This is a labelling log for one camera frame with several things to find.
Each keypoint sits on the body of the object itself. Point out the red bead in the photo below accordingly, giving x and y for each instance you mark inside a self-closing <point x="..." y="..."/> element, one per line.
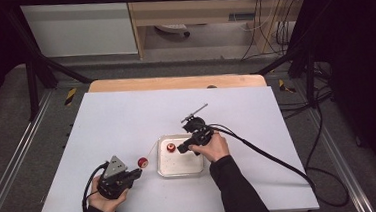
<point x="171" y="147"/>
<point x="142" y="162"/>

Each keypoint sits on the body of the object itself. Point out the white chair base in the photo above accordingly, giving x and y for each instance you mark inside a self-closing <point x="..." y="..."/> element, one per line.
<point x="172" y="28"/>

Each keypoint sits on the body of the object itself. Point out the yellow black tape strip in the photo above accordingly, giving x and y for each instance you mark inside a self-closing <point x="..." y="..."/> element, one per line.
<point x="70" y="96"/>
<point x="285" y="86"/>

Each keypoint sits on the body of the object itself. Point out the white cabinet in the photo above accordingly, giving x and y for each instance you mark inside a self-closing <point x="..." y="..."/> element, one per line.
<point x="80" y="33"/>

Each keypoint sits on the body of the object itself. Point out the aluminium rail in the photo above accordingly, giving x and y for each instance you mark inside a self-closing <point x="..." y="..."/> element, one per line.
<point x="336" y="149"/>
<point x="18" y="148"/>

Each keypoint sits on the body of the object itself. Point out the wooden table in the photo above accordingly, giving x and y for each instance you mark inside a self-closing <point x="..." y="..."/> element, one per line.
<point x="174" y="83"/>

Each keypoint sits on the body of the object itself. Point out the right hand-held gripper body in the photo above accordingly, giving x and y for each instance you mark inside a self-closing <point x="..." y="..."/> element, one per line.
<point x="198" y="132"/>

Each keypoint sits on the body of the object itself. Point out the person's left hand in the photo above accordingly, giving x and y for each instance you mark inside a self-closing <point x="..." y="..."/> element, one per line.
<point x="106" y="203"/>

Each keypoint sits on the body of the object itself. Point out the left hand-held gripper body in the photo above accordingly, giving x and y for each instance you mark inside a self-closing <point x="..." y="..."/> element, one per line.
<point x="113" y="184"/>

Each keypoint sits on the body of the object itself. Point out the person's right hand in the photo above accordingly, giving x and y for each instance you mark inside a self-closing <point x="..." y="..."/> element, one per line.
<point x="214" y="149"/>

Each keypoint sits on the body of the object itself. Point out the wooden desk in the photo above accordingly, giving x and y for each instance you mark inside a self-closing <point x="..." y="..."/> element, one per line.
<point x="196" y="11"/>

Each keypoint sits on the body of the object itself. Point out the square metal tray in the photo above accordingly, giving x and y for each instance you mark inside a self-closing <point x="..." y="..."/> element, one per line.
<point x="180" y="165"/>

